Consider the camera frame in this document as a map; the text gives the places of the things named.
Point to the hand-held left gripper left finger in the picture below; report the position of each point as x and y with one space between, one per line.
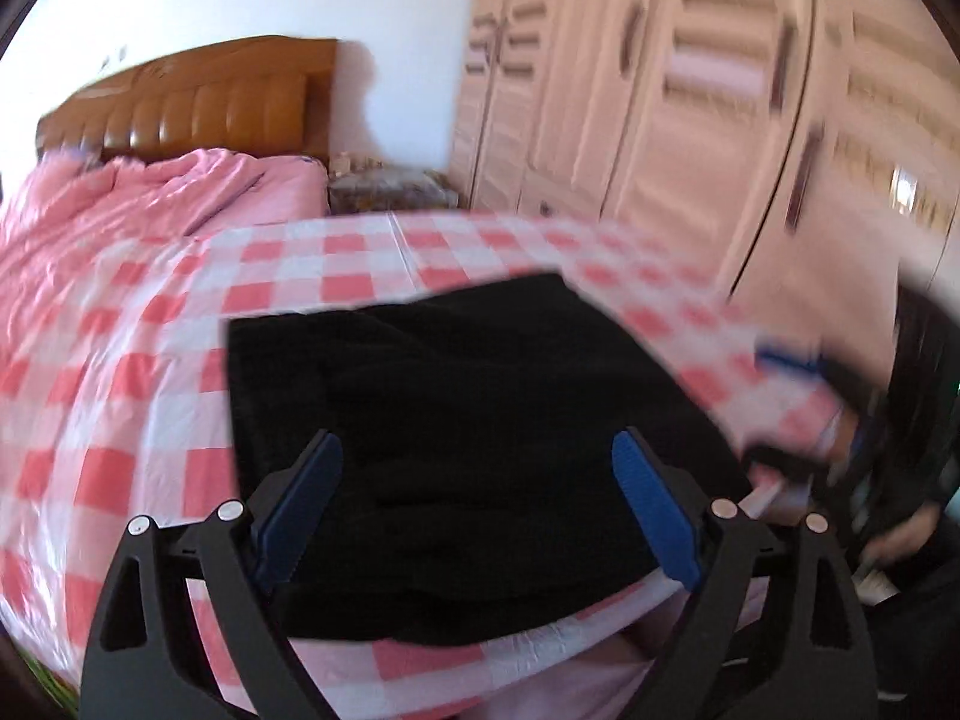
300 517

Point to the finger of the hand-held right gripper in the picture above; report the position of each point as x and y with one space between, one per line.
787 360
784 459

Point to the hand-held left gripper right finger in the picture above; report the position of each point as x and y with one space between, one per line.
656 510

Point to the black pants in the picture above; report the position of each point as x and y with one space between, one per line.
465 405

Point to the white paper sheet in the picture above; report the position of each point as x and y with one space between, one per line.
876 585

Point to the pink checked bed sheet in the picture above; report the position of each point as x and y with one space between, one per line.
150 360

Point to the light wooden wardrobe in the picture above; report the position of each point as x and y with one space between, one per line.
675 90

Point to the cloth-covered nightstand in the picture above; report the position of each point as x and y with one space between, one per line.
390 191

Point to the pink duvet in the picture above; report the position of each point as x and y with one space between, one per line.
112 202

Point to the wooden padded headboard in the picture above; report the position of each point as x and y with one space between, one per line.
195 101

